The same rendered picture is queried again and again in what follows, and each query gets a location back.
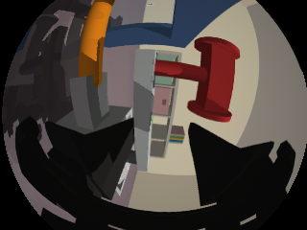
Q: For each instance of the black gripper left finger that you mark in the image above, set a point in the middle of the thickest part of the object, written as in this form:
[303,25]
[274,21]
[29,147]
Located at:
[102,154]

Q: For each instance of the grey crank handle with dark red knob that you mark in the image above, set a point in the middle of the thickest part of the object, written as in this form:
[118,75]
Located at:
[215,76]

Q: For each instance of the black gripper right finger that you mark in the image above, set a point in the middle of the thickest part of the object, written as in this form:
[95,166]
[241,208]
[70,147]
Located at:
[218,163]

